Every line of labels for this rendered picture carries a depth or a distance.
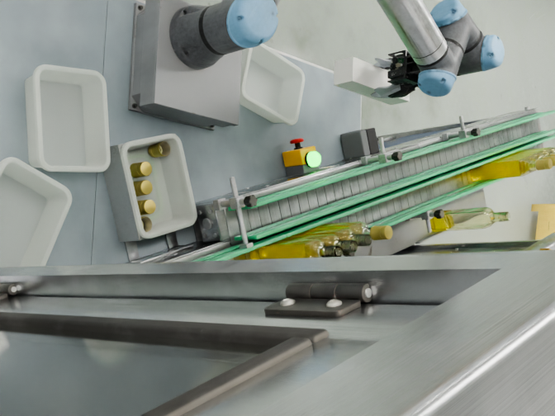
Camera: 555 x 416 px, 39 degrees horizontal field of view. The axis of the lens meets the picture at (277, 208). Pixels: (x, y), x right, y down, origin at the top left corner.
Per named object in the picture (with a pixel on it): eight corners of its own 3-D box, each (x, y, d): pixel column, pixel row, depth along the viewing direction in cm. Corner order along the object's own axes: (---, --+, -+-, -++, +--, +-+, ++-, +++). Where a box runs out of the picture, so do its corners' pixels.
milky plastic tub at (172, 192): (120, 243, 180) (142, 241, 174) (98, 148, 177) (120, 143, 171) (177, 225, 192) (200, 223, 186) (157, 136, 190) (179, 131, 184)
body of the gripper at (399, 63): (385, 53, 189) (427, 42, 181) (405, 62, 195) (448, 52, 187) (385, 83, 188) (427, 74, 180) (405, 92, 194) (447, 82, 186)
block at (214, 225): (201, 243, 189) (220, 243, 184) (192, 205, 188) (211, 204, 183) (211, 239, 192) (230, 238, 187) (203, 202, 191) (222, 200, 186)
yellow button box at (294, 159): (285, 176, 222) (304, 173, 217) (280, 150, 221) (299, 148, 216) (301, 172, 227) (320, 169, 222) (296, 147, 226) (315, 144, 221)
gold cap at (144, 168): (127, 164, 181) (138, 163, 178) (139, 161, 183) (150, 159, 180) (130, 179, 181) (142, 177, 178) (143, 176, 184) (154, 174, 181)
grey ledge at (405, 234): (296, 287, 217) (326, 287, 209) (289, 257, 216) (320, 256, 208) (463, 212, 285) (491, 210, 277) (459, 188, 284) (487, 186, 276)
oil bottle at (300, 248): (252, 268, 192) (316, 267, 177) (247, 246, 192) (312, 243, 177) (267, 262, 196) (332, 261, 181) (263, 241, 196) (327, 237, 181)
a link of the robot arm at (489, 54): (493, 23, 172) (509, 49, 177) (450, 34, 180) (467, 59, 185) (485, 49, 169) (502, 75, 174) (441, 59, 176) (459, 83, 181)
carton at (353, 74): (334, 61, 194) (353, 56, 190) (391, 82, 211) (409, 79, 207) (334, 85, 193) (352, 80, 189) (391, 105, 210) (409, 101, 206)
